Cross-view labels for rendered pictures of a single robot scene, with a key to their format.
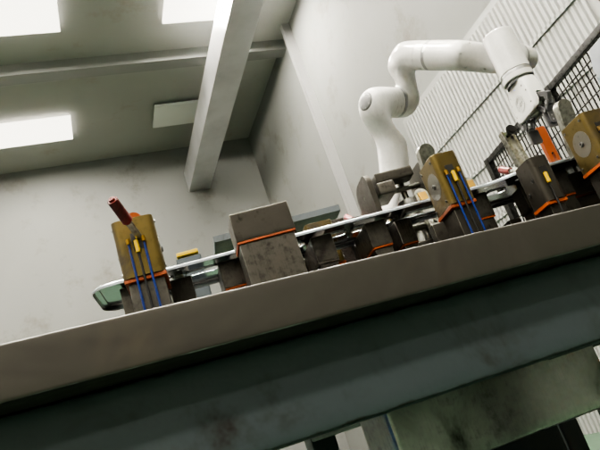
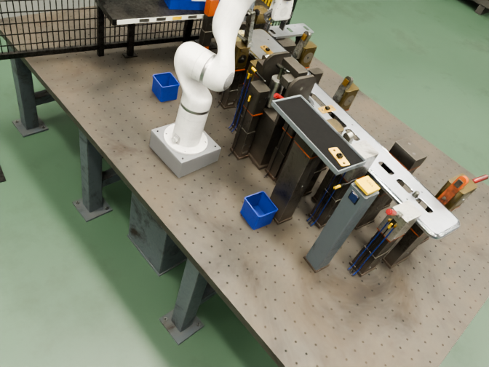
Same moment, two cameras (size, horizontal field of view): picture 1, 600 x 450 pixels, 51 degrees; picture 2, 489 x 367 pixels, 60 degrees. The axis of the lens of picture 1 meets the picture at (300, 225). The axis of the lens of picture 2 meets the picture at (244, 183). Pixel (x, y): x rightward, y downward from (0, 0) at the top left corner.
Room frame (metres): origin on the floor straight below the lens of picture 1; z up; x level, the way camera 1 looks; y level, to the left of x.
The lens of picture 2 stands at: (2.57, 0.96, 2.02)
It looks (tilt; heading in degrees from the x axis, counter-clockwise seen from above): 45 degrees down; 235
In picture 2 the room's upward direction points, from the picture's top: 20 degrees clockwise
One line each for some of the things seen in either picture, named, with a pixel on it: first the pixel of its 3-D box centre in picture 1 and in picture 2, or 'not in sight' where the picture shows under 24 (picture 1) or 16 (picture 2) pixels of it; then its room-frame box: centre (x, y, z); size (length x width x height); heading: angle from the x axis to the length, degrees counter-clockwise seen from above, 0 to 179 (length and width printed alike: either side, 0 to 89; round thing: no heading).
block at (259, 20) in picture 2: not in sight; (252, 40); (1.49, -0.98, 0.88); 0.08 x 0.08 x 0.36; 13
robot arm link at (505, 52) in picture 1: (506, 54); not in sight; (1.56, -0.68, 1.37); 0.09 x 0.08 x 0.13; 132
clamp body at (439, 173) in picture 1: (469, 231); (336, 116); (1.28, -0.33, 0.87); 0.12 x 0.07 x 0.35; 13
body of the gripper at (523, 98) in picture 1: (527, 97); (281, 6); (1.56, -0.68, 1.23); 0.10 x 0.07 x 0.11; 13
